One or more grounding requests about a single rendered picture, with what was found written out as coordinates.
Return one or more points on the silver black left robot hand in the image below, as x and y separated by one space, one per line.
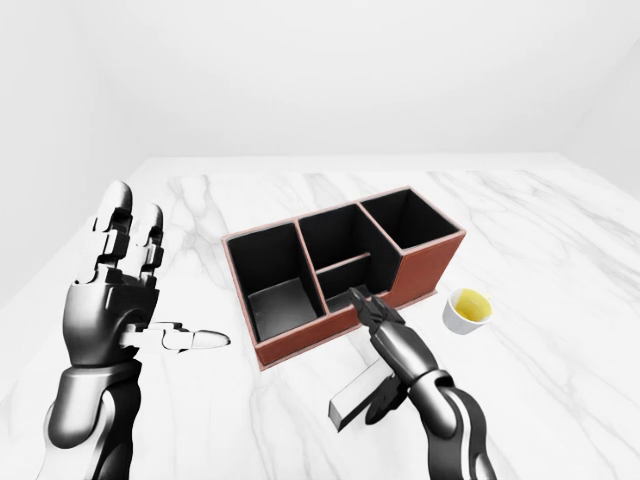
95 310

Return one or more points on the white book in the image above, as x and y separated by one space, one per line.
357 400

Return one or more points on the white cup with yellow liquid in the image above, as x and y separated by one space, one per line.
467 312

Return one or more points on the red-brown desk caddy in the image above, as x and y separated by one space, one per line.
340 270

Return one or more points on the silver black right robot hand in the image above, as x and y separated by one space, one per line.
395 340

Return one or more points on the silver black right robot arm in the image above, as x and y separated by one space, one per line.
455 430

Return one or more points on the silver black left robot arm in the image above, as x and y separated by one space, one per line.
90 420

